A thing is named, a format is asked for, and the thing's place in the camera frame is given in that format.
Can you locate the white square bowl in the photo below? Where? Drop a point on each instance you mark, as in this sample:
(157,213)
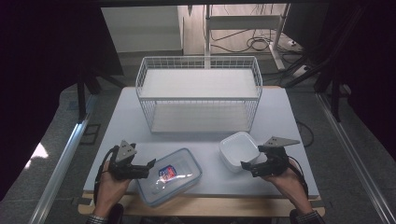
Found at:
(238,149)

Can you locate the person's right hand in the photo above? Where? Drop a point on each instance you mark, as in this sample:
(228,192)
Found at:
(289,186)

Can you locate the aluminium floor rail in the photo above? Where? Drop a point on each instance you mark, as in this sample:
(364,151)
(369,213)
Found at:
(59,168)
(351,155)

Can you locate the person's left hand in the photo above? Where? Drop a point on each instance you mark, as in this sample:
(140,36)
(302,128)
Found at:
(109,189)

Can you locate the dark curtain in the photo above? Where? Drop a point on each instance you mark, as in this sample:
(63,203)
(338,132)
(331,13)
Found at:
(37,77)
(370,62)

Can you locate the white power strip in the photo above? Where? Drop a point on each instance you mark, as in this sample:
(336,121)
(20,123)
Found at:
(301,71)

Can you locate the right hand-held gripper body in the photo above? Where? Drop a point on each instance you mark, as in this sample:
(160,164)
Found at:
(274,158)

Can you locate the black metal stand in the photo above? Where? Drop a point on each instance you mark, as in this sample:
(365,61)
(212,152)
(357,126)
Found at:
(82,93)
(334,93)

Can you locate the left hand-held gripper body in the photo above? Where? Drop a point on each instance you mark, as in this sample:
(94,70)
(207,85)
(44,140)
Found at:
(124,155)

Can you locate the clear blue-rimmed storage container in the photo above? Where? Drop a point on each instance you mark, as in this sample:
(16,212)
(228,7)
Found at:
(174,183)

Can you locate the white cabinet panel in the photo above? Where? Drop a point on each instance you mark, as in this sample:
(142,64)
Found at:
(141,29)

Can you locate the white desk frame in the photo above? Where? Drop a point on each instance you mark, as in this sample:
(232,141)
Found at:
(243,21)

